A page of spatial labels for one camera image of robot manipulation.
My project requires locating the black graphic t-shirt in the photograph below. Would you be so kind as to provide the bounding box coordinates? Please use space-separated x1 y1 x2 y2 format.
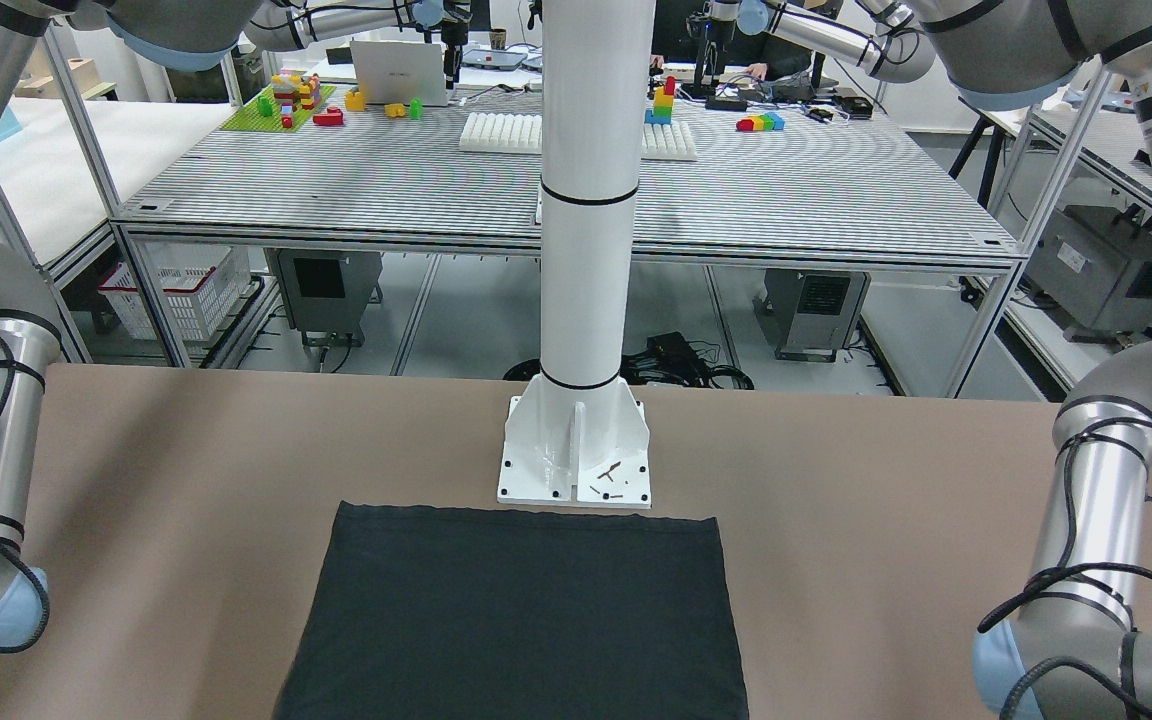
273 503 750 719

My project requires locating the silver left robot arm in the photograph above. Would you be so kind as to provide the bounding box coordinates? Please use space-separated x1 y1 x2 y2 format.
899 1 1152 719

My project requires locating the grey control box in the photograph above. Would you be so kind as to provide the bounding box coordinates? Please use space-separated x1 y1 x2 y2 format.
756 268 870 363
265 249 382 348

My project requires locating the white ridged tray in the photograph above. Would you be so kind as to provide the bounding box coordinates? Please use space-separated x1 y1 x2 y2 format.
458 111 699 161

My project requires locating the stacked coloured blocks tower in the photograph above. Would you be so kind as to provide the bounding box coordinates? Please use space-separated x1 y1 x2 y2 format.
644 76 677 126

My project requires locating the striped metal workbench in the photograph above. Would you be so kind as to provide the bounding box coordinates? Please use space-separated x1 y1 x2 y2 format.
111 85 1029 399

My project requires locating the rainbow block row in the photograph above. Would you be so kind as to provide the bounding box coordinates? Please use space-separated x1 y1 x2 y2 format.
735 111 786 132

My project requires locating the white laptop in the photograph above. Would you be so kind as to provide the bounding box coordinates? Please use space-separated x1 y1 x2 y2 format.
349 41 449 108

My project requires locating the white plastic basket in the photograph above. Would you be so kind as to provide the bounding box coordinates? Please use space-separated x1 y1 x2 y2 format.
99 243 250 342

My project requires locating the green lego baseplate with bricks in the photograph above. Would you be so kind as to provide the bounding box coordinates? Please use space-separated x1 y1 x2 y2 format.
219 70 335 132

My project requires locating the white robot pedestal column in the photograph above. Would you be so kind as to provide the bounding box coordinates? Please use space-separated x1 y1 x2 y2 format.
497 1 655 509

